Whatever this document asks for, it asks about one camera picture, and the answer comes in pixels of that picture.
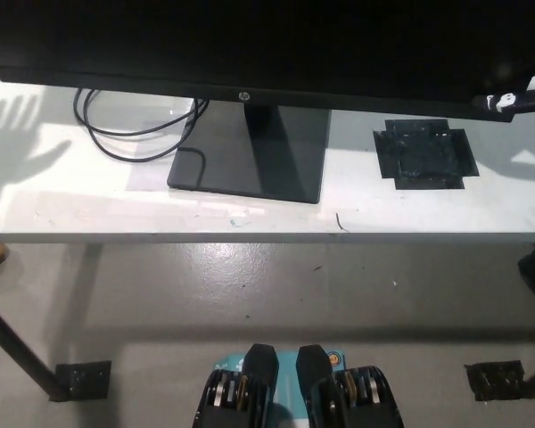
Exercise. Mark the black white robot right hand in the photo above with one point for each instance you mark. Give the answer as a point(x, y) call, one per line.
point(499, 104)

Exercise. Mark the black tape patch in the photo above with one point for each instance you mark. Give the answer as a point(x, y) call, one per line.
point(423, 156)

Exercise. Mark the black HP monitor screen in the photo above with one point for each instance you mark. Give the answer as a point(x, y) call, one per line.
point(258, 40)

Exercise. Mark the black taped floor plate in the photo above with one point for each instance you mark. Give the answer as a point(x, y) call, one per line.
point(495, 379)
point(87, 379)

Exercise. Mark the black glossy monitor stand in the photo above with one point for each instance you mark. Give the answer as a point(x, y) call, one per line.
point(258, 156)

